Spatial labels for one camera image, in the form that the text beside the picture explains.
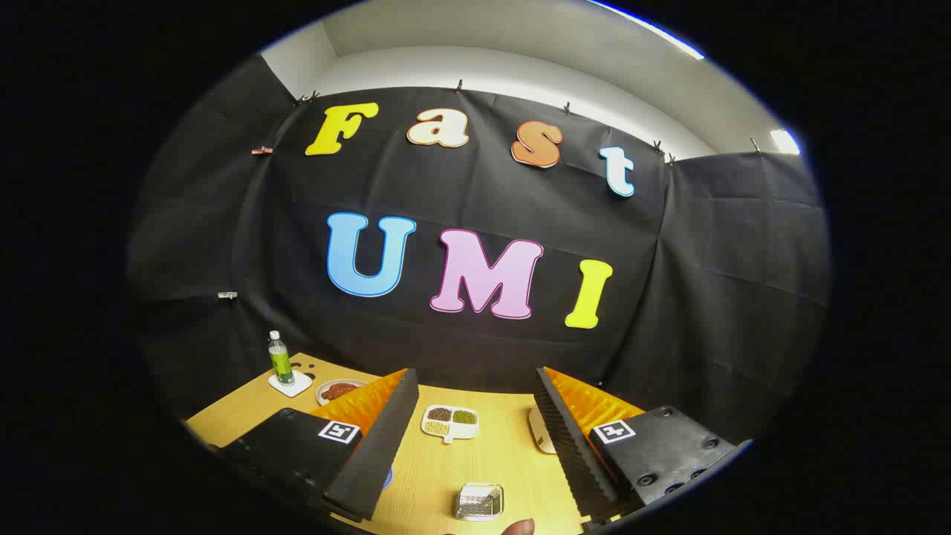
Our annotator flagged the white toaster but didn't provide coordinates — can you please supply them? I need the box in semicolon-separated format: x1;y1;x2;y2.
528;406;558;455

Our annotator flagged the green drink bottle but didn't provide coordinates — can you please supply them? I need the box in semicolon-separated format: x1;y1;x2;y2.
269;331;296;386

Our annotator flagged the plate with food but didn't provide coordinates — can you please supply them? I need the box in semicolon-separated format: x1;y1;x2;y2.
317;379;369;406

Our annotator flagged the long ceiling light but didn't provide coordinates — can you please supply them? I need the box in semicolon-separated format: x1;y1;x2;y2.
587;0;705;60

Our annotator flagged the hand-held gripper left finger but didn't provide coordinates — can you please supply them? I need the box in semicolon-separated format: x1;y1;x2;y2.
215;367;421;525

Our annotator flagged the metal wire basket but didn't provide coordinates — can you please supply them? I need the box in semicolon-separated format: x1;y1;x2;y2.
454;483;505;522

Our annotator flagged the white square coaster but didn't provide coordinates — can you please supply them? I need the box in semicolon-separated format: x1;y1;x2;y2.
268;372;314;398

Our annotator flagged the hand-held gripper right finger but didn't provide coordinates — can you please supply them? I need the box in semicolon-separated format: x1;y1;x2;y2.
535;366;753;530

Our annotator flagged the white divided dish with beans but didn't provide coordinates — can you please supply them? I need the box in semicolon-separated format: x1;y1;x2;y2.
421;404;480;445

